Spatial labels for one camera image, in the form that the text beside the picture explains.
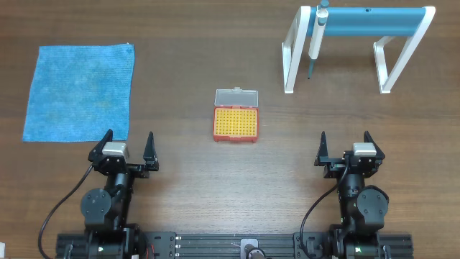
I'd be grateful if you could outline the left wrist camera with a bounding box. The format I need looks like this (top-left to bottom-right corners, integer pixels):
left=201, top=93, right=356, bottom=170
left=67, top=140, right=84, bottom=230
left=101, top=141, right=130, bottom=160

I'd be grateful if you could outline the red and yellow tip box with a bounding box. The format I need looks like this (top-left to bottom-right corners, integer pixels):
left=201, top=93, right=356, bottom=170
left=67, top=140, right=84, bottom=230
left=212, top=86, right=259, bottom=144

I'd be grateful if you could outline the blue cloth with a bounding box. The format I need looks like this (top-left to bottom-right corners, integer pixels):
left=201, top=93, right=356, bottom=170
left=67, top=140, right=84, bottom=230
left=22, top=43, right=136, bottom=143

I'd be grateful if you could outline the white pipette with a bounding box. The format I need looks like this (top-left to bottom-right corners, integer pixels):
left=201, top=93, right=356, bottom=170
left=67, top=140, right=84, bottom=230
left=307, top=0, right=331, bottom=80

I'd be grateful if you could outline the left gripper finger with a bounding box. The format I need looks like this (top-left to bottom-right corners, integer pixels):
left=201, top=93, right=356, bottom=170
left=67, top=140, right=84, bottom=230
left=88, top=129, right=114, bottom=163
left=142, top=131, right=160, bottom=165

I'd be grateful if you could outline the mounting rail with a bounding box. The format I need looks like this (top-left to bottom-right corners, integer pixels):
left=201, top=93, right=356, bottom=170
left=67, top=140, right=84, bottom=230
left=56, top=232, right=414, bottom=259

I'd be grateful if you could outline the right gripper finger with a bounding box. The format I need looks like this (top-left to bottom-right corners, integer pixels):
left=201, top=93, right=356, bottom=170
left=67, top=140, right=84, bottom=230
left=314, top=130, right=330, bottom=167
left=363, top=130, right=386, bottom=161

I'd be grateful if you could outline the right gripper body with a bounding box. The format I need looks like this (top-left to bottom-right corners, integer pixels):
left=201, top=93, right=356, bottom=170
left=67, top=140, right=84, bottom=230
left=316, top=153, right=382, bottom=179

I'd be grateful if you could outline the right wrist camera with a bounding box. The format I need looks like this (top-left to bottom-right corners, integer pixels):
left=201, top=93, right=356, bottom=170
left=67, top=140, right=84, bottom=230
left=351, top=142, right=378, bottom=157

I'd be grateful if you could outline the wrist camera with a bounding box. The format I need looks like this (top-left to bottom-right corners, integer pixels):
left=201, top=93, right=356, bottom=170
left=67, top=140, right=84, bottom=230
left=101, top=141, right=130, bottom=160
left=351, top=142, right=378, bottom=157

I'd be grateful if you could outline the white and blue stand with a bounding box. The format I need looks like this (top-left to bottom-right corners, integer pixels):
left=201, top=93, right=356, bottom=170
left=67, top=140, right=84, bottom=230
left=282, top=5, right=437, bottom=94

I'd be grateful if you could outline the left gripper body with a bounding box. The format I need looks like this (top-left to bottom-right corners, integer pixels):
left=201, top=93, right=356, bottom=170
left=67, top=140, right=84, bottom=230
left=93, top=156, right=160, bottom=179

